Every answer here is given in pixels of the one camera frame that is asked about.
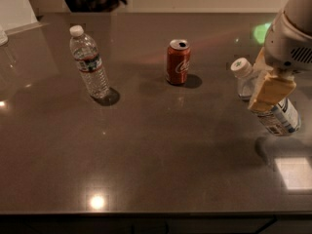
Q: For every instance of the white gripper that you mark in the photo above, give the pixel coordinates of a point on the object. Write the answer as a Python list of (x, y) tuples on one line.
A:
[(287, 47)]

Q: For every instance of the blue label plastic bottle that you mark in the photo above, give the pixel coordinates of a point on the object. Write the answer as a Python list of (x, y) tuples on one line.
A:
[(279, 118)]

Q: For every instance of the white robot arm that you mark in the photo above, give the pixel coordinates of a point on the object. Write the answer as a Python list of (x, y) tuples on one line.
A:
[(299, 14)]

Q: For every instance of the clear plastic water bottle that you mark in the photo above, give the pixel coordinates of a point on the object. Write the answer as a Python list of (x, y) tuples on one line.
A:
[(85, 52)]

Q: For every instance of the green and orange snack bag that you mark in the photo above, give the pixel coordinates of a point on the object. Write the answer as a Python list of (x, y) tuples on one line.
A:
[(260, 31)]

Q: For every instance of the red soda can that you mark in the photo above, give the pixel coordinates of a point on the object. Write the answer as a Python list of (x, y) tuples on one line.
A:
[(178, 59)]

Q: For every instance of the white object at left edge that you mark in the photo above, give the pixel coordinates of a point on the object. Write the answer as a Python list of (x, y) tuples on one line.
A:
[(3, 36)]

